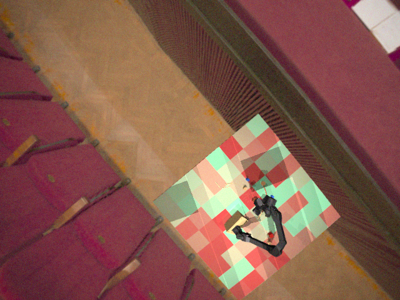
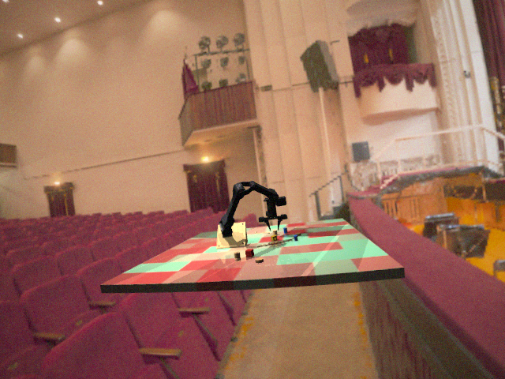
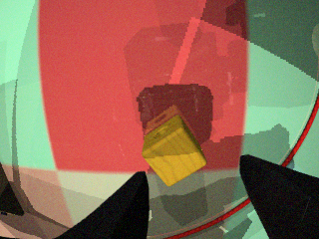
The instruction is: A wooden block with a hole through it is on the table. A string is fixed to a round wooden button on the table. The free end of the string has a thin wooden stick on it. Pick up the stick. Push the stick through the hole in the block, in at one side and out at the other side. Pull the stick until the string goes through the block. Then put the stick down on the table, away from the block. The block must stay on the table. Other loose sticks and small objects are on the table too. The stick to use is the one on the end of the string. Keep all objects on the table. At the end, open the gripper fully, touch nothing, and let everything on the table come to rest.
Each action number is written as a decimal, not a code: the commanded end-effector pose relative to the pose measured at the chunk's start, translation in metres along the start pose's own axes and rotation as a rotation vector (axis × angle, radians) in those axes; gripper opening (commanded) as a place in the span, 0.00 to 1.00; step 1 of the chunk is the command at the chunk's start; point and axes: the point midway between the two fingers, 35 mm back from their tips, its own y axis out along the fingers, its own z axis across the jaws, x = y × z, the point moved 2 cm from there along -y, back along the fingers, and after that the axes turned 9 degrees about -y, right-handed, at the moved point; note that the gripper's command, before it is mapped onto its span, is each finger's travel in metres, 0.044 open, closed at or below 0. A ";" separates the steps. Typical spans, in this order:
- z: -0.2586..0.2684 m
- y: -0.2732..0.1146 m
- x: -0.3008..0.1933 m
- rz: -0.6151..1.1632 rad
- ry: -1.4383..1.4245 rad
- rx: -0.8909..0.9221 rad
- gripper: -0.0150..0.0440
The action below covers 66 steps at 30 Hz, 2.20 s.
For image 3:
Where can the thin wooden stick with red end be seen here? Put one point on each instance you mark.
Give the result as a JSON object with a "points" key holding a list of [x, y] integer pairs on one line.
{"points": [[244, 204]]}

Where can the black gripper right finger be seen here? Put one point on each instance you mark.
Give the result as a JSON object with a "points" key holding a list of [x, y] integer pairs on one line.
{"points": [[286, 201]]}

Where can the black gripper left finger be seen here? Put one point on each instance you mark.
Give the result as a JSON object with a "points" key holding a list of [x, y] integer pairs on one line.
{"points": [[124, 215]]}

